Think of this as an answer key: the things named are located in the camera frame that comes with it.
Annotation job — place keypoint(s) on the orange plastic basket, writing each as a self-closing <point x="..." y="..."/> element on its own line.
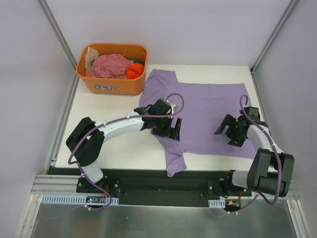
<point x="111" y="85"/>

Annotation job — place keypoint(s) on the white cable duct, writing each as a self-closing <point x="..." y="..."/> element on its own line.
<point x="79" y="200"/>
<point x="217" y="203"/>

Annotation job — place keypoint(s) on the right aluminium frame post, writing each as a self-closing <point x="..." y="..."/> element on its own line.
<point x="278" y="27"/>

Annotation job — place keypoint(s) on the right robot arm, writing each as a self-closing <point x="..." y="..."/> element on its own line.
<point x="271" y="169"/>

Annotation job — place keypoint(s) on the pink crumpled shirt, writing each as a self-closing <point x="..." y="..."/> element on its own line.
<point x="110" y="66"/>

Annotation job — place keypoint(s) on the orange-red cloth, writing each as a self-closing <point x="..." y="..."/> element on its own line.
<point x="134" y="71"/>

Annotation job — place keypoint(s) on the aluminium rail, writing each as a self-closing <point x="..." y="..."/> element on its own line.
<point x="54" y="184"/>

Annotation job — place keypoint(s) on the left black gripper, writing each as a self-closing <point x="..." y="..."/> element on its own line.
<point x="168" y="128"/>

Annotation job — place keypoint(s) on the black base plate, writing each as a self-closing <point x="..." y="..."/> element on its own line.
<point x="155" y="188"/>

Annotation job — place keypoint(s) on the aluminium frame post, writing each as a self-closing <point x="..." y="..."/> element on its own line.
<point x="57" y="31"/>
<point x="278" y="27"/>

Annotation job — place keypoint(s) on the purple t-shirt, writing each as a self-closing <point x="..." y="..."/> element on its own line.
<point x="204" y="108"/>

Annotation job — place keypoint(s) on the green cloth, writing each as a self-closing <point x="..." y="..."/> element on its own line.
<point x="136" y="61"/>

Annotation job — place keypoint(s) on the right white cable duct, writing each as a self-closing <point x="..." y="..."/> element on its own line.
<point x="217" y="203"/>

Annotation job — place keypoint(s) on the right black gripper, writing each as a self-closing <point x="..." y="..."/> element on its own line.
<point x="233" y="130"/>

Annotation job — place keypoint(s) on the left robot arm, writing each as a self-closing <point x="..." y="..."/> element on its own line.
<point x="86" y="140"/>

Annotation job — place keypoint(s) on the left white cable duct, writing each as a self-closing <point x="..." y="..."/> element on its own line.
<point x="79" y="200"/>

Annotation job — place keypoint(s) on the beige cloth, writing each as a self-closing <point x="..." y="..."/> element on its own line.
<point x="91" y="55"/>

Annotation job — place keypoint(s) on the left aluminium frame post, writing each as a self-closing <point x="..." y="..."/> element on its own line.
<point x="57" y="31"/>

